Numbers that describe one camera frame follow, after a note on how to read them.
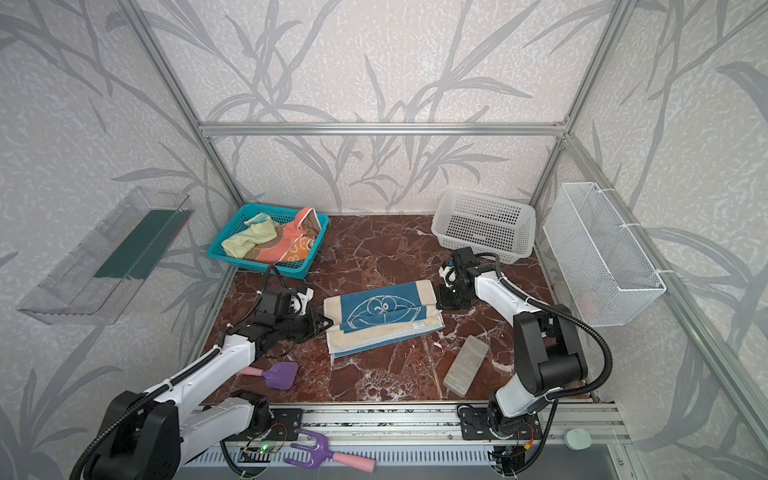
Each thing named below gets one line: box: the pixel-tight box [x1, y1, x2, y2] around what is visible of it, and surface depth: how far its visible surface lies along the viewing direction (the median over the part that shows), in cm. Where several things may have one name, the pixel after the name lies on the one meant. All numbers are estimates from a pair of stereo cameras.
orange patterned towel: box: [244, 206, 322, 265], surface depth 108 cm
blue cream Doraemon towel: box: [323, 280, 446, 359], surface depth 91 cm
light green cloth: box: [221, 213, 280, 259], surface depth 103 cm
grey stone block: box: [443, 335, 489, 398], surface depth 82 cm
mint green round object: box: [564, 428, 593, 450], surface depth 72 cm
